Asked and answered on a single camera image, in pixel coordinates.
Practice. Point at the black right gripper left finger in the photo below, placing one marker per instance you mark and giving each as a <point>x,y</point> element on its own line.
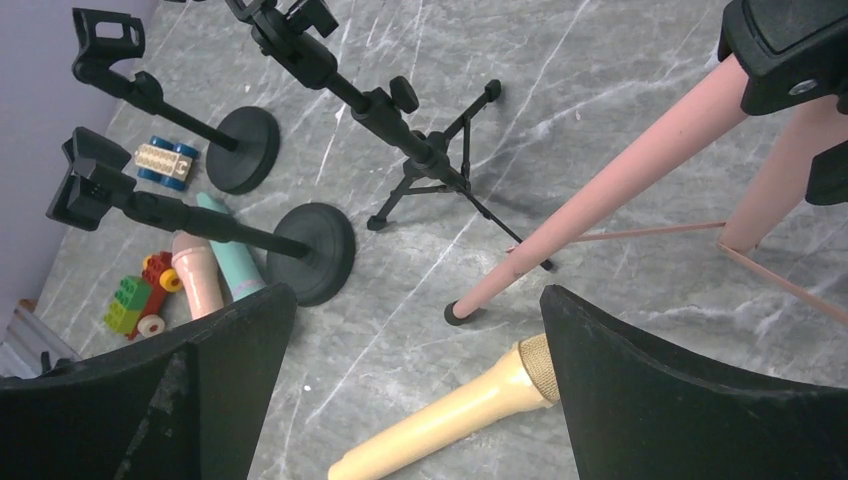
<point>186,404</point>

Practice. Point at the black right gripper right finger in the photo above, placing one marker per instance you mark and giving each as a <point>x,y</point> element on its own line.
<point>640,407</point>

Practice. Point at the pink microphone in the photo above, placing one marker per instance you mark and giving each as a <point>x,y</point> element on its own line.
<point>197,268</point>

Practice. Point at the teal microphone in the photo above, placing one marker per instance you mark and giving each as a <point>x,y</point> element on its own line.
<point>238,267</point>

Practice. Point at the black round-base mic stand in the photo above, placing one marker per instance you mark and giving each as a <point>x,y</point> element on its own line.
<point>243,148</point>
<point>312,249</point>

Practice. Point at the pink music stand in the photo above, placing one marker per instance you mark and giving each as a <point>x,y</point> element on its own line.
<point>772,56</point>

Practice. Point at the cream yellow microphone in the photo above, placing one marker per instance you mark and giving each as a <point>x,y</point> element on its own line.
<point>522,380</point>

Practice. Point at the colourful brick toy car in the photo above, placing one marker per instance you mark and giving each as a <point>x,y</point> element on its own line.
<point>135,306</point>

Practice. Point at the beige blue-wheeled toy car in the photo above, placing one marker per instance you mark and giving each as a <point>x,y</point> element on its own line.
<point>166,163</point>

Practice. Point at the black tripod shock-mount stand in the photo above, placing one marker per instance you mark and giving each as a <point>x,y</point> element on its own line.
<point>437,162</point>

